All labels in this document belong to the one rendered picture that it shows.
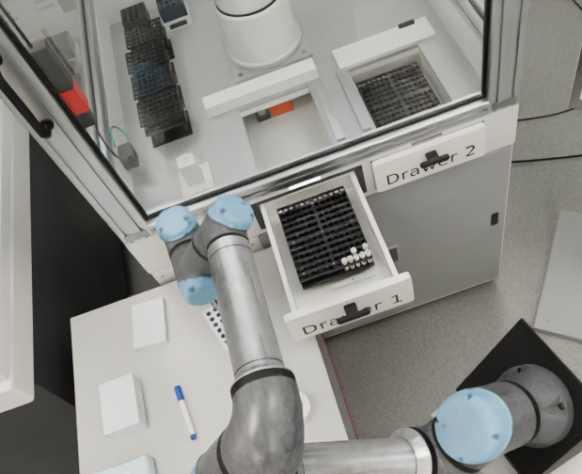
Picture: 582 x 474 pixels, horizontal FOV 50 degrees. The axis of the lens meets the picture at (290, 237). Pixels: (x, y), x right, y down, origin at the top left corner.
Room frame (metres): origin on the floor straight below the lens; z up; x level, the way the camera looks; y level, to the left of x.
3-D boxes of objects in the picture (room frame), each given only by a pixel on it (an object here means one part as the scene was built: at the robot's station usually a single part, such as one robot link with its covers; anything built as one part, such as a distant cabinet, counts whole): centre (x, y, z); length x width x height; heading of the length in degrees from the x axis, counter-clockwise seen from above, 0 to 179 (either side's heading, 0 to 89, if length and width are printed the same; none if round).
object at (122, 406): (0.68, 0.52, 0.79); 0.13 x 0.09 x 0.05; 178
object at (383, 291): (0.64, -0.06, 0.87); 0.29 x 0.02 x 0.11; 86
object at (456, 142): (0.94, -0.40, 0.87); 0.29 x 0.02 x 0.11; 86
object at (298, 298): (0.85, -0.08, 0.86); 0.40 x 0.26 x 0.06; 176
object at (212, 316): (0.78, 0.22, 0.78); 0.12 x 0.08 x 0.04; 14
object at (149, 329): (0.88, 0.42, 0.77); 0.13 x 0.09 x 0.02; 172
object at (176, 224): (0.78, 0.19, 1.17); 0.09 x 0.08 x 0.11; 2
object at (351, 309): (0.61, -0.06, 0.91); 0.07 x 0.04 x 0.01; 86
